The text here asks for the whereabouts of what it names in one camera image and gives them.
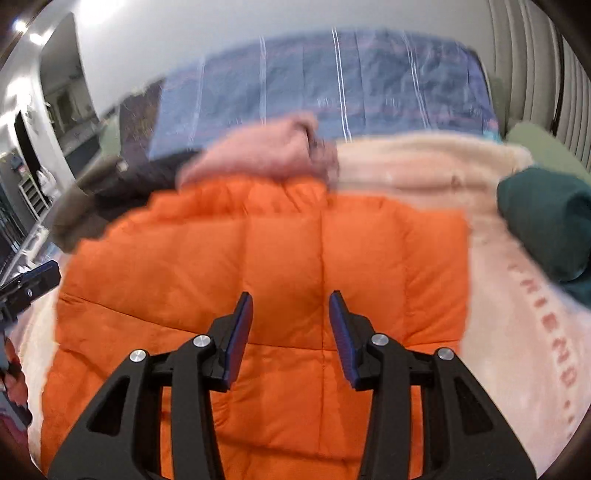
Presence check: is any white shelf rack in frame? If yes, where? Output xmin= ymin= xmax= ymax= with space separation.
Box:
xmin=18 ymin=178 xmax=51 ymax=219

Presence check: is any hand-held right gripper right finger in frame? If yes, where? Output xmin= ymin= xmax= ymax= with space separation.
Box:
xmin=329 ymin=291 xmax=539 ymax=480

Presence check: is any orange puffer jacket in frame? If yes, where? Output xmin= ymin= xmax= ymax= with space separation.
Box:
xmin=41 ymin=178 xmax=472 ymax=480

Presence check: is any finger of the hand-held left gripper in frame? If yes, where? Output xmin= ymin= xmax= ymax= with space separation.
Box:
xmin=0 ymin=260 xmax=62 ymax=324

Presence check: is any pale green pillow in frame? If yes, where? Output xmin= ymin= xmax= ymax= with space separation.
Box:
xmin=505 ymin=122 xmax=591 ymax=174

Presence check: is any dark green garment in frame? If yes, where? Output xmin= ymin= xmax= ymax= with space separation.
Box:
xmin=496 ymin=167 xmax=591 ymax=301

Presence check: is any blue striped quilt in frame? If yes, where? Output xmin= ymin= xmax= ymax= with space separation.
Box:
xmin=150 ymin=28 xmax=499 ymax=160

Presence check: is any arched wall mirror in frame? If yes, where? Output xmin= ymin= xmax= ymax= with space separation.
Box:
xmin=39 ymin=13 xmax=100 ymax=181

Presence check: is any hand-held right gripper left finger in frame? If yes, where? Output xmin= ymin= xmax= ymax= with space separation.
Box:
xmin=47 ymin=292 xmax=254 ymax=480

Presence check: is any cream pink fleece blanket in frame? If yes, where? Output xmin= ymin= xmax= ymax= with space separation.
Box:
xmin=9 ymin=131 xmax=591 ymax=480

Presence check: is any dark patterned cloth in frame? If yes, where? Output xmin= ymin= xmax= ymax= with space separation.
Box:
xmin=119 ymin=90 xmax=163 ymax=162

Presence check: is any pink fuzzy garment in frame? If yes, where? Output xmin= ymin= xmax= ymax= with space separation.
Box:
xmin=178 ymin=113 xmax=340 ymax=190

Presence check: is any white curtain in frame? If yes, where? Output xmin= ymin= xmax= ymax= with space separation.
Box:
xmin=489 ymin=0 xmax=591 ymax=158

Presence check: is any dark brown garment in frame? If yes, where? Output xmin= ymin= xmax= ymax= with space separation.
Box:
xmin=51 ymin=152 xmax=199 ymax=252

